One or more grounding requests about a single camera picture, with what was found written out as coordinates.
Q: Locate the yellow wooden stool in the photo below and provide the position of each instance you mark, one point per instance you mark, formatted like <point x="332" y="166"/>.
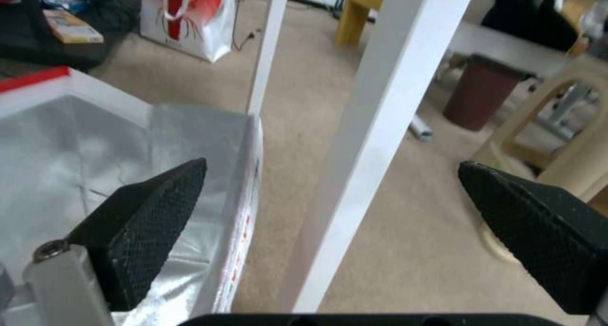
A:
<point x="356" y="14"/>

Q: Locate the dark red waste bin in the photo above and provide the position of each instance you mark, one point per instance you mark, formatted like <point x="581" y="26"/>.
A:
<point x="480" y="90"/>

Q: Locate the beige plastic chair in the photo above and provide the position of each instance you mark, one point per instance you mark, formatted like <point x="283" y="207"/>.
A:
<point x="546" y="126"/>

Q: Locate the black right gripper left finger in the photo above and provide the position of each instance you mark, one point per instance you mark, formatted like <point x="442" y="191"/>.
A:
<point x="142" y="229"/>

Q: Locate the yellow printed box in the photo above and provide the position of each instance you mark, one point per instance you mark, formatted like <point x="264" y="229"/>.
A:
<point x="73" y="28"/>

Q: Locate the white foil-lined delivery bag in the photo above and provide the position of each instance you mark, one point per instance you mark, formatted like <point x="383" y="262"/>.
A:
<point x="95" y="183"/>

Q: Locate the thick white table leg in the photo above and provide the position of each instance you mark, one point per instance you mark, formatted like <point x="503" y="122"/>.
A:
<point x="385" y="101"/>

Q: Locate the black low shelf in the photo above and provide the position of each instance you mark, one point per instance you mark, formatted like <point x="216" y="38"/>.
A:
<point x="57" y="23"/>

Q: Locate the thin white table leg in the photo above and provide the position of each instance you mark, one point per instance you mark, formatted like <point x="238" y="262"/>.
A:
<point x="267" y="48"/>

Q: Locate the small white tube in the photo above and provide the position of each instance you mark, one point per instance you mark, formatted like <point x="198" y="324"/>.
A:
<point x="420" y="128"/>

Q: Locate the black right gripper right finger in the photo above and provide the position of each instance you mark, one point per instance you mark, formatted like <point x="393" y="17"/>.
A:
<point x="541" y="229"/>

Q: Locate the white red lobster-print bag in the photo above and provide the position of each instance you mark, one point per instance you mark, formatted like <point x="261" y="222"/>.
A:
<point x="187" y="17"/>

